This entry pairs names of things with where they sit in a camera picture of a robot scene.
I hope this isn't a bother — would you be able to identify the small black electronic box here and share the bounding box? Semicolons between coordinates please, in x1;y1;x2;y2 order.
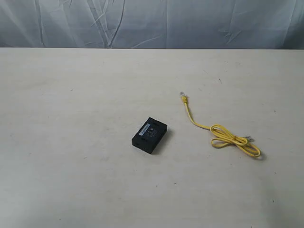
132;117;168;154

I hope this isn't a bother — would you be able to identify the yellow ethernet cable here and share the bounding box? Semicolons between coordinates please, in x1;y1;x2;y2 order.
179;91;262;158

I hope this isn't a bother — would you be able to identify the grey wrinkled backdrop cloth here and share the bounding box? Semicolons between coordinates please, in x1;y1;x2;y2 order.
0;0;304;49

